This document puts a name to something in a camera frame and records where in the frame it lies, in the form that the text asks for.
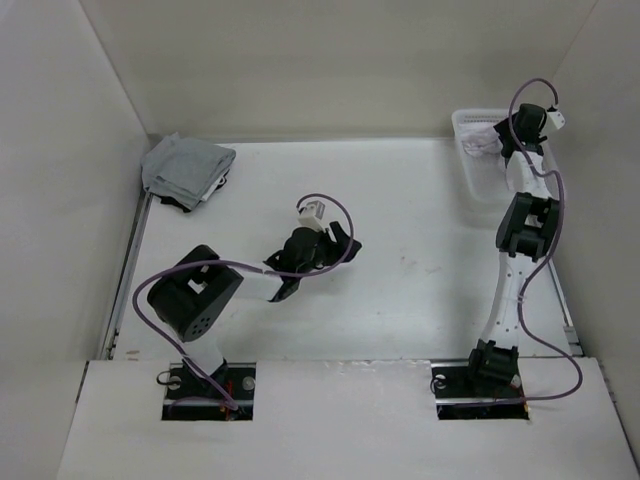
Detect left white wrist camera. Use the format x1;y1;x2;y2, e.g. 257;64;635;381
298;200;326;231

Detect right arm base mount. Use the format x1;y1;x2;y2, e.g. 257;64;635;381
430;360;529;421

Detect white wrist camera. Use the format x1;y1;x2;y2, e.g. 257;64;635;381
298;200;326;231
545;107;566;133

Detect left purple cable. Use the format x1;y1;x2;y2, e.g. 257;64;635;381
132;193;354;414

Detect white plastic basket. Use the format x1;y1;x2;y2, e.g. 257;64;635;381
451;107;568;215

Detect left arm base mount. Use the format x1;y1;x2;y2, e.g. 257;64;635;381
156;363;257;422

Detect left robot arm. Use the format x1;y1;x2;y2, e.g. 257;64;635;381
147;221;362;399

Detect folded grey tank top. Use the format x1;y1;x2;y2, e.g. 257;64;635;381
141;133;236;209

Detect folded black tank top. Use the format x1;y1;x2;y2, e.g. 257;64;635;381
160;172;229;213

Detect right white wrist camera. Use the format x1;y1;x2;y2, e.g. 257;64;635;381
545;107;566;133

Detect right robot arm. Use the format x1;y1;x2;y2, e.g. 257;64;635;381
463;103;560;397

